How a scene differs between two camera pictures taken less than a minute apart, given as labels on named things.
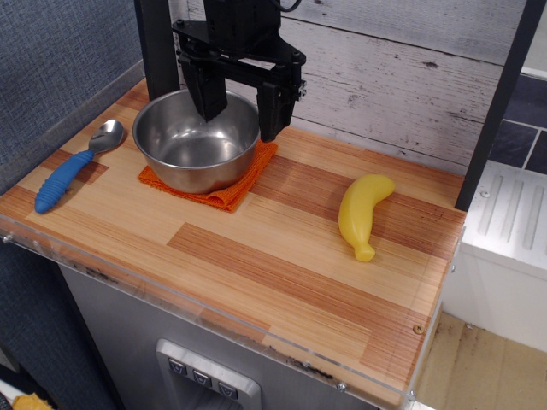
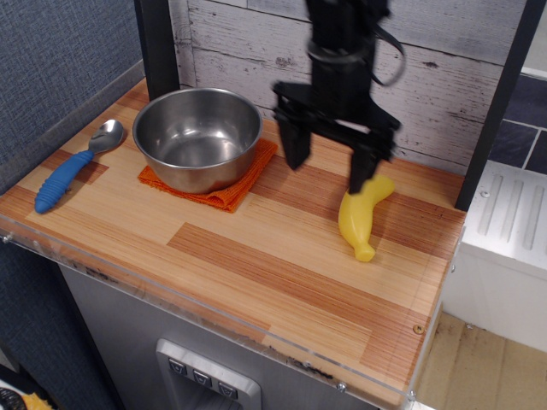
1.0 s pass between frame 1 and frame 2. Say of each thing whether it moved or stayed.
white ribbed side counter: stayed
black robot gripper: moved
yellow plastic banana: stayed
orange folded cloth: stayed
